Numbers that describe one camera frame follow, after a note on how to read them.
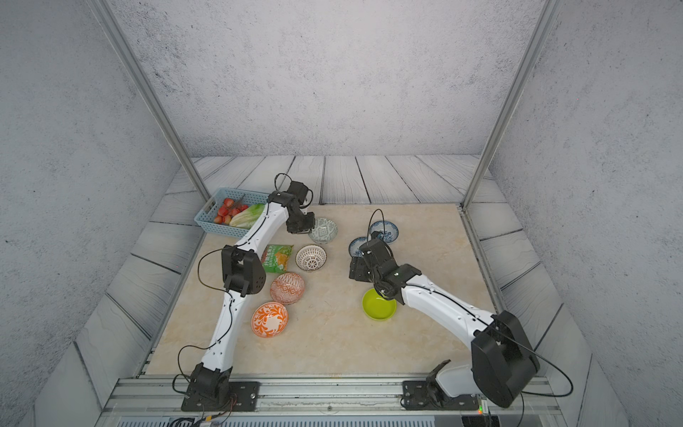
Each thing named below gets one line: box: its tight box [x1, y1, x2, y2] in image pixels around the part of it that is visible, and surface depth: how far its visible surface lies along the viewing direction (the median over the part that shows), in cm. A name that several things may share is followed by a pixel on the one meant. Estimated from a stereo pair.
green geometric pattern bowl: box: [307, 217, 338, 245], surface depth 107 cm
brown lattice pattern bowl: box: [295, 243, 328, 272], surface depth 103 cm
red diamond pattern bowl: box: [269, 272, 306, 306], surface depth 95 cm
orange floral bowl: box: [250, 301, 290, 339], surface depth 87 cm
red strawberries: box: [213, 197, 250, 226], surface depth 117 cm
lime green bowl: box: [361, 288, 398, 322], surface depth 91 cm
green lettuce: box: [229, 203, 266, 230], surface depth 111 cm
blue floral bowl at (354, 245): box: [348, 235, 369, 258], surface depth 105 cm
